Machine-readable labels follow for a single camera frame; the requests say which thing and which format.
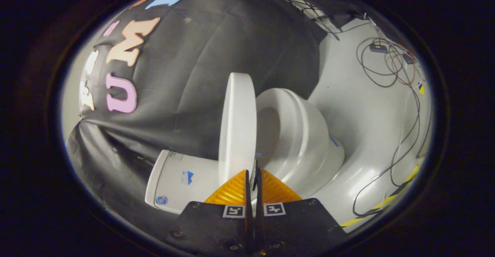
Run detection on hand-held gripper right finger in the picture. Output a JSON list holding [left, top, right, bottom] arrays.
[[253, 168, 348, 257]]

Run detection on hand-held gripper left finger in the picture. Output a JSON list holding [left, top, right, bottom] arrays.
[[166, 169, 254, 257]]

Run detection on white toilet lid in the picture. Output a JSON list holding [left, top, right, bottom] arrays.
[[218, 72, 257, 186]]

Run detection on white toilet bowl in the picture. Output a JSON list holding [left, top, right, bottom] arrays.
[[300, 137, 345, 199]]

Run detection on yellow and black floor tape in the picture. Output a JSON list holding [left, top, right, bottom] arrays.
[[340, 165, 420, 227]]

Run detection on black backdrop cloth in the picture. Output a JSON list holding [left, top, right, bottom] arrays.
[[65, 0, 329, 244]]

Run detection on black floor cables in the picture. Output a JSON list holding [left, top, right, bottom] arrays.
[[352, 36, 432, 217]]

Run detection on black overhead cables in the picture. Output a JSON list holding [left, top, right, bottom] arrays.
[[238, 0, 372, 41]]

